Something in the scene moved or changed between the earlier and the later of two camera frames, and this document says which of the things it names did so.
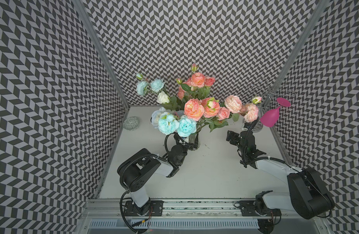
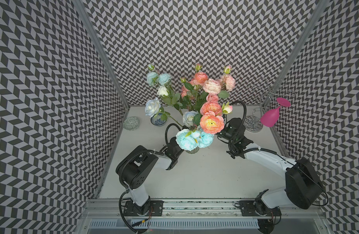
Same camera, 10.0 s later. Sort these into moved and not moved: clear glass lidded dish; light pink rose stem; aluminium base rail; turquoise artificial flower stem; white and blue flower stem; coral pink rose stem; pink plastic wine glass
Moved: coral pink rose stem; light pink rose stem; turquoise artificial flower stem; white and blue flower stem
Not moved: pink plastic wine glass; clear glass lidded dish; aluminium base rail
